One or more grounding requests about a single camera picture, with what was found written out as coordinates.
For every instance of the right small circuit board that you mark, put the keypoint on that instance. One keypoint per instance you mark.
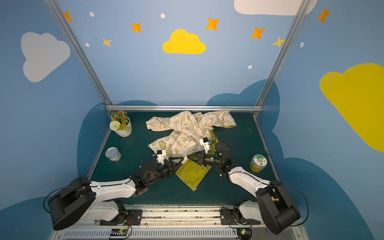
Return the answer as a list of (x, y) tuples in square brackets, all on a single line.
[(244, 234)]

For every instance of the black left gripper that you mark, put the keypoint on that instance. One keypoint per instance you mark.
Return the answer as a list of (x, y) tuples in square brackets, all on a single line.
[(169, 165)]

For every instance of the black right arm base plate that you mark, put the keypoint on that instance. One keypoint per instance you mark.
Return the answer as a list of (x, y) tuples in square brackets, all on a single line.
[(234, 217)]

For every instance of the aluminium back frame rail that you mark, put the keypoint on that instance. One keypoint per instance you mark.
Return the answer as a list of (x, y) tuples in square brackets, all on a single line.
[(183, 108)]

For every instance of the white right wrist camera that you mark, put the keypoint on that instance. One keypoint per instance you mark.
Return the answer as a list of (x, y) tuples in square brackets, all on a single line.
[(206, 144)]

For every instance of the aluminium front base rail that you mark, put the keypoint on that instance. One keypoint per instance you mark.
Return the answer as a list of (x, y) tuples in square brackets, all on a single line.
[(177, 222)]

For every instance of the green labelled pineapple can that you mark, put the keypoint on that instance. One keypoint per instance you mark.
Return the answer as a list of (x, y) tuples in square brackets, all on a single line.
[(258, 163)]

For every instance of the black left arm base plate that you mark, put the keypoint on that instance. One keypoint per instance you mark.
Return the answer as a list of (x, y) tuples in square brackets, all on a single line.
[(125, 218)]

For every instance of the left small circuit board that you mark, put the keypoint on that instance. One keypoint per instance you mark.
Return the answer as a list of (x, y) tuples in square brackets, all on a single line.
[(118, 234)]

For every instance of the potted flowers in white pot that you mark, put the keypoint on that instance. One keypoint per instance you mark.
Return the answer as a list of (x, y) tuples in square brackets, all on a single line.
[(120, 123)]

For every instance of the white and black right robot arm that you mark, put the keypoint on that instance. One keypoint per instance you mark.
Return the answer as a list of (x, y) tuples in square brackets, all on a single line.
[(275, 206)]

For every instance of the aluminium right frame post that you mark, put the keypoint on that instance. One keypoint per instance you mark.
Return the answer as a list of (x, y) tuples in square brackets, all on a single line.
[(290, 37)]

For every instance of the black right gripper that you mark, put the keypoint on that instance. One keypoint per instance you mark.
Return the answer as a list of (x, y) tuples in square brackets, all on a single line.
[(201, 158)]

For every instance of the cream green printed jacket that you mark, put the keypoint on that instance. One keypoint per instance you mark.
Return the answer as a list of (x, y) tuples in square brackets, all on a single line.
[(187, 131)]

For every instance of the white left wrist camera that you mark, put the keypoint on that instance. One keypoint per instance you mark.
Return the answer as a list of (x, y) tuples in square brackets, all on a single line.
[(160, 156)]

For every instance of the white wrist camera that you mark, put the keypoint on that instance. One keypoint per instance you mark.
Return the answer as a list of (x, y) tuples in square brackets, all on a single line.
[(206, 144), (160, 156)]

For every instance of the aluminium frame post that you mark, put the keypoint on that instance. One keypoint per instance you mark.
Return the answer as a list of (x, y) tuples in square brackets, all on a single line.
[(290, 37), (64, 24)]

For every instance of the silver tin can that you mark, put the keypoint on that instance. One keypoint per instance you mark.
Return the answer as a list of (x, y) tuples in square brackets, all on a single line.
[(113, 154)]

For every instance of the aluminium left frame post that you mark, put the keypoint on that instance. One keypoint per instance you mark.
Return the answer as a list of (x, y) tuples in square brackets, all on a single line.
[(64, 24)]

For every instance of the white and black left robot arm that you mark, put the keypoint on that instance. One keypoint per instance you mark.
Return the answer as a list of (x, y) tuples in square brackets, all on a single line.
[(84, 200)]

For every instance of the small circuit board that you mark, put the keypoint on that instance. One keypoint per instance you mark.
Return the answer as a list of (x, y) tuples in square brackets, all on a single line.
[(244, 234), (118, 234)]

